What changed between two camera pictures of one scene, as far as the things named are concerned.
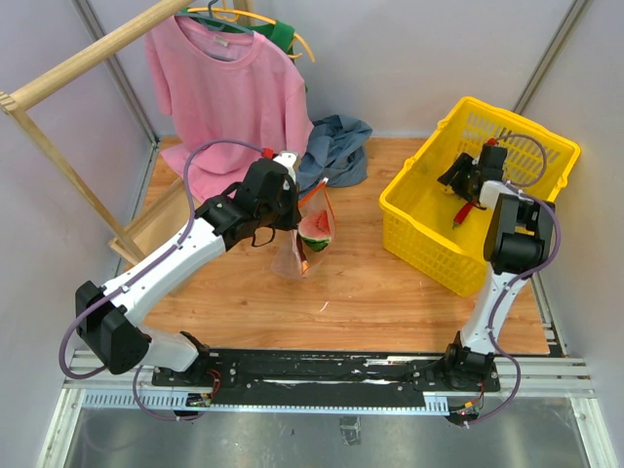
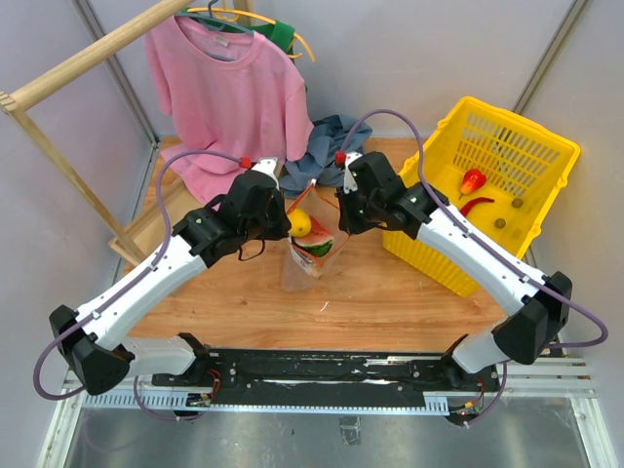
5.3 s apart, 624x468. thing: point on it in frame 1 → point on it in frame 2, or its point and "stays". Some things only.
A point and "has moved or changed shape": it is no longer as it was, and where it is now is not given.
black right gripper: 461,165 → 346,222
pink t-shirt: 224,85 stays
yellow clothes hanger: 239,13 stays
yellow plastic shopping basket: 418,212 stays
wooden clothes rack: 11,100 stays
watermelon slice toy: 315,230 has moved or changed shape
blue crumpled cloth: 336,153 stays
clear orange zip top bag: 311,242 has moved or changed shape
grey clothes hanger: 200,17 stays
